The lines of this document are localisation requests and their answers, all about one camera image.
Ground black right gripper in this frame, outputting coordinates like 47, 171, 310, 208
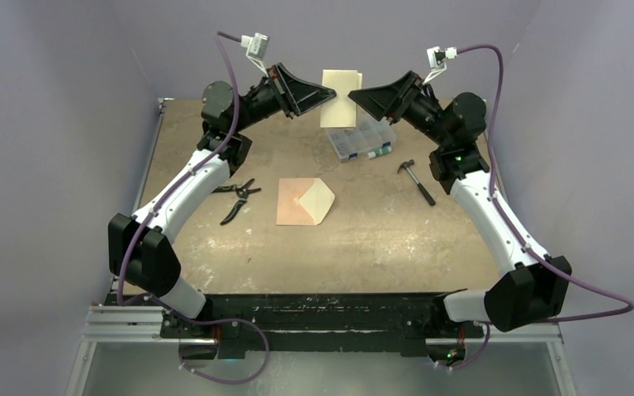
350, 70, 452, 149

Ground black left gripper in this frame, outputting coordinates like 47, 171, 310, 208
232, 64, 335, 134

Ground pink lined letter paper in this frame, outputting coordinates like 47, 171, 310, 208
319, 69, 362, 130

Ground pink and cream envelope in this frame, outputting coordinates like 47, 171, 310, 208
276, 178, 335, 226

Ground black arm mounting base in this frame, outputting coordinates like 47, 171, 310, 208
103, 292, 507, 359

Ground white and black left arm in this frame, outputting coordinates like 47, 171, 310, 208
107, 63, 337, 337

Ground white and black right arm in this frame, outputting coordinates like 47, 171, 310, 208
348, 72, 571, 336

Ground clear plastic organizer box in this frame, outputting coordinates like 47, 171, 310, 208
324, 113, 397, 162

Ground green and white marker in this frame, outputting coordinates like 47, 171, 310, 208
367, 144, 392, 159

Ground small black hammer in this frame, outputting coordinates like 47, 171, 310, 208
397, 159, 437, 206

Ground black pruning shears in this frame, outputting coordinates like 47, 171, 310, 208
212, 178, 262, 226

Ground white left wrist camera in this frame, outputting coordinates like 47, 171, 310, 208
240, 32, 269, 76

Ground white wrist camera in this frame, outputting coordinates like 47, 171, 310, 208
423, 46, 457, 85
240, 32, 269, 76

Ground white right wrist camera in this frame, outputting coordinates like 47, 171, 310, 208
423, 46, 457, 85

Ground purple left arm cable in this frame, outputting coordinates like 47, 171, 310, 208
117, 31, 272, 385

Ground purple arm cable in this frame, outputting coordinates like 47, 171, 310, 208
428, 43, 634, 373
117, 31, 272, 385

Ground aluminium extrusion frame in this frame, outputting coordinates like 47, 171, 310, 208
64, 98, 578, 396

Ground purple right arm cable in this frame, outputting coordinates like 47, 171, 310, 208
428, 43, 634, 373

